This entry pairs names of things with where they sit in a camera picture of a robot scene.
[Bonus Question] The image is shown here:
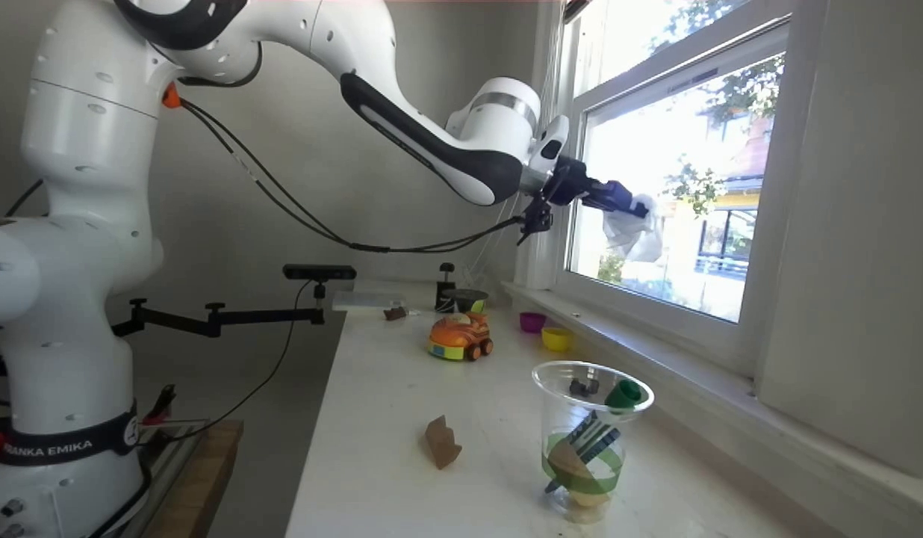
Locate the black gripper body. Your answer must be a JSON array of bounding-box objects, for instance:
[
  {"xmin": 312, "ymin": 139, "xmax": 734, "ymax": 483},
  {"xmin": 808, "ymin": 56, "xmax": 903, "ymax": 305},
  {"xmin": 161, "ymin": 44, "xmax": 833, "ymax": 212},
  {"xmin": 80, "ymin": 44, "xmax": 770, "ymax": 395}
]
[{"xmin": 548, "ymin": 156, "xmax": 615, "ymax": 208}]

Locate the white tissue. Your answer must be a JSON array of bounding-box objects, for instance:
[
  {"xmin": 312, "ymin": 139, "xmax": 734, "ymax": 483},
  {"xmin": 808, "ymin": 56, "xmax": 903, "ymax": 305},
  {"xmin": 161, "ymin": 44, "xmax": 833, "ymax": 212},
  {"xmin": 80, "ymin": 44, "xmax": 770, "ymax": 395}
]
[{"xmin": 600, "ymin": 190, "xmax": 667, "ymax": 262}]

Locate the large white framed window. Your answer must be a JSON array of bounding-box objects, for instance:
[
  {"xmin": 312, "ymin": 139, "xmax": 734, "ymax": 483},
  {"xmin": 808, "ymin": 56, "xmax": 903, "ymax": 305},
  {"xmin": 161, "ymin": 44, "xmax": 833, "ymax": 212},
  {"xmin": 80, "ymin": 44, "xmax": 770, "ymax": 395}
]
[{"xmin": 561, "ymin": 0, "xmax": 815, "ymax": 383}]

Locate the yellow bowl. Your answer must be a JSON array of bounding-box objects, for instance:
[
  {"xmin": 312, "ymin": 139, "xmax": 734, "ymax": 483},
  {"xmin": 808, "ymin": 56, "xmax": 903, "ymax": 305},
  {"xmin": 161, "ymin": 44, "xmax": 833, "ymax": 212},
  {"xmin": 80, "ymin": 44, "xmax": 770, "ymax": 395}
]
[{"xmin": 539, "ymin": 323, "xmax": 578, "ymax": 356}]

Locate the small grey object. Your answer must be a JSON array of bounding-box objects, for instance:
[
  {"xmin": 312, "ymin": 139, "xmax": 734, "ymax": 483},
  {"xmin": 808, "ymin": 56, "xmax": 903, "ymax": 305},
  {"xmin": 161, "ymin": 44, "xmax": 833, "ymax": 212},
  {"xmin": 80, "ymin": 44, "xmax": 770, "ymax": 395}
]
[{"xmin": 567, "ymin": 363, "xmax": 604, "ymax": 399}]

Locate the green marker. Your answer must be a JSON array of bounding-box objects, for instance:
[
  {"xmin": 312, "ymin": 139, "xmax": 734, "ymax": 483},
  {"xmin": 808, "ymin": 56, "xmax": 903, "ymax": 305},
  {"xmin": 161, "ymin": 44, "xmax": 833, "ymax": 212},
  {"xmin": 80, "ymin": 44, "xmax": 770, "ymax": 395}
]
[{"xmin": 554, "ymin": 375, "xmax": 652, "ymax": 489}]

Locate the orange toy car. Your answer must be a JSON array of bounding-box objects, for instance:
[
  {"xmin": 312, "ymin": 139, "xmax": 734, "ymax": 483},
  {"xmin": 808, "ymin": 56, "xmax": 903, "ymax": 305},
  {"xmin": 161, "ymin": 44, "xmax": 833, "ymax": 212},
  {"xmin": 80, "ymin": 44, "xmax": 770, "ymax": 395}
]
[{"xmin": 424, "ymin": 310, "xmax": 495, "ymax": 363}]

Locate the clear plastic cup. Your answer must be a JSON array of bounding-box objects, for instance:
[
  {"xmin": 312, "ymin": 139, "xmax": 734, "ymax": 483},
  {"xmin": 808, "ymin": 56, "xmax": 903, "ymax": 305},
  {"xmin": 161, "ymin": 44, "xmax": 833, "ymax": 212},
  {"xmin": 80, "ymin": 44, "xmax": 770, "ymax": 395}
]
[{"xmin": 528, "ymin": 357, "xmax": 657, "ymax": 525}]

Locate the dark blue marker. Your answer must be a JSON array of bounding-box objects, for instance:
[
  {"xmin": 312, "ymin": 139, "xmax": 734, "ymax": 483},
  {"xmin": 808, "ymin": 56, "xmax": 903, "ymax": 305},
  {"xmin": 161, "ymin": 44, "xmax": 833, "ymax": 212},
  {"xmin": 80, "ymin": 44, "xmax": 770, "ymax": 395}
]
[{"xmin": 543, "ymin": 410, "xmax": 624, "ymax": 499}]

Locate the small brown cardboard piece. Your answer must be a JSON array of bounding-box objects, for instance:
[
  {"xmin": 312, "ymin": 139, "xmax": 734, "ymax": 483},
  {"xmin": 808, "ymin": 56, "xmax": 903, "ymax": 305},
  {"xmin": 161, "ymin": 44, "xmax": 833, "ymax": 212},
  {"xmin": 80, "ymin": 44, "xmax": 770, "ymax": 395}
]
[{"xmin": 419, "ymin": 413, "xmax": 466, "ymax": 471}]

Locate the wooden platform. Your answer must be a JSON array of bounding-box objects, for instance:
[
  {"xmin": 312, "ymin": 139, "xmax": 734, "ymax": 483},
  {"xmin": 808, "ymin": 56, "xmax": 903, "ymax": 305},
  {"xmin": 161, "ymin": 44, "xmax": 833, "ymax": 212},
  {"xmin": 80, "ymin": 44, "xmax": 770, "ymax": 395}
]
[{"xmin": 141, "ymin": 414, "xmax": 246, "ymax": 538}]

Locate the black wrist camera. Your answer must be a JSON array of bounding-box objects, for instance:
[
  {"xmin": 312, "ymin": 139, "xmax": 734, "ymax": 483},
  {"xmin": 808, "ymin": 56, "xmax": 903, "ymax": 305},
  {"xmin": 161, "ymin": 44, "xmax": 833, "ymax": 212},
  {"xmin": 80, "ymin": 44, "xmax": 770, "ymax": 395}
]
[{"xmin": 516, "ymin": 190, "xmax": 558, "ymax": 247}]

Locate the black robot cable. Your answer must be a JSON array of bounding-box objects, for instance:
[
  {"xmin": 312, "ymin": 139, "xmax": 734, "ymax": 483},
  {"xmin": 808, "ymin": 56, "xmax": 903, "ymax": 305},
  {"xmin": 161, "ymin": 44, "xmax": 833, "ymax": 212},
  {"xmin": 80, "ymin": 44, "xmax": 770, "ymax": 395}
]
[{"xmin": 159, "ymin": 87, "xmax": 543, "ymax": 257}]

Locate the black stereo camera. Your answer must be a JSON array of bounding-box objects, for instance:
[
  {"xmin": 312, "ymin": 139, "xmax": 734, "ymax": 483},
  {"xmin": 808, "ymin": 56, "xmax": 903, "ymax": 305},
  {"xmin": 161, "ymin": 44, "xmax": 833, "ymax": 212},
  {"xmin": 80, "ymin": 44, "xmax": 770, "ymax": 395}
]
[{"xmin": 280, "ymin": 259, "xmax": 358, "ymax": 283}]

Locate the thin black camera cable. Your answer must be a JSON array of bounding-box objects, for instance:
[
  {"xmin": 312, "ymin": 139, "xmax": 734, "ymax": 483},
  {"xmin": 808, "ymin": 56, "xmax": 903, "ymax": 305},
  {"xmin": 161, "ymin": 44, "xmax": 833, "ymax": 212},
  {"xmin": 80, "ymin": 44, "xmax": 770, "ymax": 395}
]
[{"xmin": 165, "ymin": 281, "xmax": 321, "ymax": 446}]

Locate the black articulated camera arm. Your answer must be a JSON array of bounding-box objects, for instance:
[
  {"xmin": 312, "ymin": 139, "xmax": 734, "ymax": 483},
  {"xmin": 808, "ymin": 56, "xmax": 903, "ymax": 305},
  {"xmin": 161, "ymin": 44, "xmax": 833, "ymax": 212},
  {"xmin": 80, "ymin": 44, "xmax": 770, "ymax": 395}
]
[{"xmin": 112, "ymin": 295, "xmax": 330, "ymax": 341}]

